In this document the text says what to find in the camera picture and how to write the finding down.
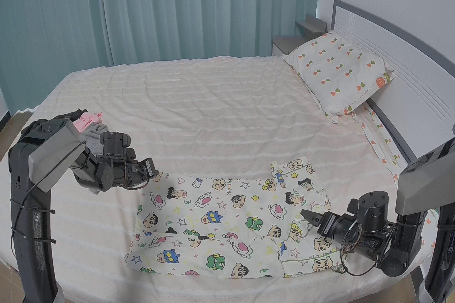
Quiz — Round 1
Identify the grey sweatshirt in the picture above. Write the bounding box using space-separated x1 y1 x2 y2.
80 123 108 194

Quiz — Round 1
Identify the white printed pillow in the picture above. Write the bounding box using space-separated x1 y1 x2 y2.
282 30 394 124

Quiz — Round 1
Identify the black garment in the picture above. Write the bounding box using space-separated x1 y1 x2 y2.
66 108 89 122

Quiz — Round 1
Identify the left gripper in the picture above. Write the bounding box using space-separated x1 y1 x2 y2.
123 159 158 188

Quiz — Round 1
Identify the grey bedside table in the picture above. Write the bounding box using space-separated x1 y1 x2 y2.
272 13 328 57

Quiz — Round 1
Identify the pink garment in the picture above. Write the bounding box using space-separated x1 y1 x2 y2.
73 111 104 133

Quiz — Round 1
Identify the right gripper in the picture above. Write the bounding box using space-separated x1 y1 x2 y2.
301 210 358 242

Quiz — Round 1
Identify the white printed pyjama top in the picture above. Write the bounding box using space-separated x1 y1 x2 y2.
124 160 350 279

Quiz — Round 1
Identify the black cable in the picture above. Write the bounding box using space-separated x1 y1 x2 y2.
332 248 384 276

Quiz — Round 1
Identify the bed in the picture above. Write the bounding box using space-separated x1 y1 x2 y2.
0 0 455 295

